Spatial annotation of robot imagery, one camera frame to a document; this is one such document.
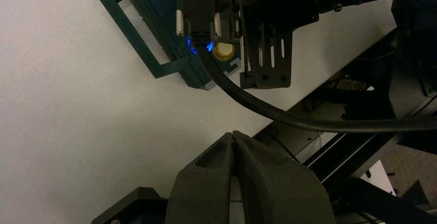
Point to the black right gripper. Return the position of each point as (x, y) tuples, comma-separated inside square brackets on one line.
[(269, 14)]

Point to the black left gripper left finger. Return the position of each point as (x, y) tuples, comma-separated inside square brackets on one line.
[(201, 191)]

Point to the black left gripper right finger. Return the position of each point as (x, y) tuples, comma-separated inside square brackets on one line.
[(283, 195)]

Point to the glowing blue push button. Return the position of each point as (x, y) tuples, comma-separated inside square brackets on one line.
[(209, 46)]

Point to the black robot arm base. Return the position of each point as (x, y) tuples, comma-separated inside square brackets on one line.
[(414, 35)]

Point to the yellow push button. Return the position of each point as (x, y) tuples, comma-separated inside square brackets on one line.
[(223, 51)]

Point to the dark teal button box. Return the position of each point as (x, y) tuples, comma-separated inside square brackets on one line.
[(160, 24)]

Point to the black angular block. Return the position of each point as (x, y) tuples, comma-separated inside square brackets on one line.
[(133, 207)]

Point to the black metal table frame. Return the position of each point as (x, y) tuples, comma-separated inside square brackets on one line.
[(355, 147)]

